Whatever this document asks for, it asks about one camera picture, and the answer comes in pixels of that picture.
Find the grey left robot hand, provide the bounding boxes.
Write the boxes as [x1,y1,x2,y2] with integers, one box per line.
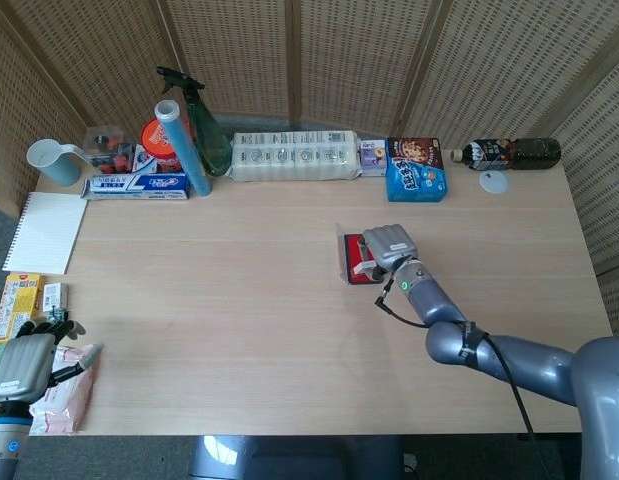
[0,319,105,404]

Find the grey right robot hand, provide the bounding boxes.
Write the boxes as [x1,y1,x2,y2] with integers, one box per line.
[357,224,420,283]

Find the red box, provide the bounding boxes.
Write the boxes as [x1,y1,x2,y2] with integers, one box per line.
[336,223,389,287]

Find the pink wet wipes pack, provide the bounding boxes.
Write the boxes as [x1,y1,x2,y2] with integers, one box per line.
[28,343,98,434]

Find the yellow printed box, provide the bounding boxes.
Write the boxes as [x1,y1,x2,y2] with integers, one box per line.
[0,272,46,346]

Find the blue cookie box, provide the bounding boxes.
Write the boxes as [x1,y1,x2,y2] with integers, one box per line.
[385,137,449,204]

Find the small white barcode box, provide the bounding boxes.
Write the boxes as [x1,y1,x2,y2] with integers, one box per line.
[41,282,70,312]

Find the small purple white box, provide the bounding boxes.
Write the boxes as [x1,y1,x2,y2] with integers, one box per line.
[357,138,389,178]

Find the white round disc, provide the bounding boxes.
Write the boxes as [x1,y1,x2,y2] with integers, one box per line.
[478,170,509,195]

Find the white spiral notebook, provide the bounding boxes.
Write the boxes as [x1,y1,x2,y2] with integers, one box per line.
[2,191,90,276]

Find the dark tea bottle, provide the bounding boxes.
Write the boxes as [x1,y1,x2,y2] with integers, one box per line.
[449,137,562,173]

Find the green spray bottle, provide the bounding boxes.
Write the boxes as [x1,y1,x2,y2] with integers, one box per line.
[156,66,234,177]

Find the blue white toothpaste box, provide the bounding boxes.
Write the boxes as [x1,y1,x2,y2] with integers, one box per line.
[80,172,192,202]

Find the tall light blue tube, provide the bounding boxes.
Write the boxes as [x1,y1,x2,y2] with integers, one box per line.
[154,99,213,197]

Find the clear box with items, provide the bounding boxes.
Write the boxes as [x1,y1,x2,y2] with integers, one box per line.
[82,126,138,175]

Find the small blue white box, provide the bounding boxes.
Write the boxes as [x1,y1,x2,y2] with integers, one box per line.
[132,143,159,175]

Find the red round can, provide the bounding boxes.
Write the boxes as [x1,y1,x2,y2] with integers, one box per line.
[140,118,193,174]

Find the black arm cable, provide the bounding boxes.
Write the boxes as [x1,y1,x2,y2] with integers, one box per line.
[373,279,540,480]

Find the pale green handled mug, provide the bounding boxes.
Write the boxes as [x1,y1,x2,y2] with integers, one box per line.
[27,138,98,188]

